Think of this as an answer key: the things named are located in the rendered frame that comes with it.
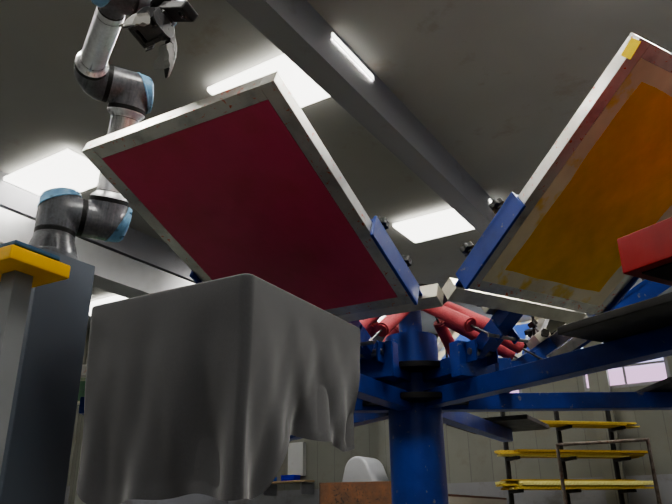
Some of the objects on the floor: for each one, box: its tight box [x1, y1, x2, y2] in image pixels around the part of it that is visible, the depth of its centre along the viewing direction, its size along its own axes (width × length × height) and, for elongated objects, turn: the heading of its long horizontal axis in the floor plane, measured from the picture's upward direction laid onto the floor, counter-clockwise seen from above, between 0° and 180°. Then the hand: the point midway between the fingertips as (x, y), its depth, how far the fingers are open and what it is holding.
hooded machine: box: [342, 456, 389, 482], centre depth 1187 cm, size 81×72×158 cm
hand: (147, 52), depth 153 cm, fingers open, 14 cm apart
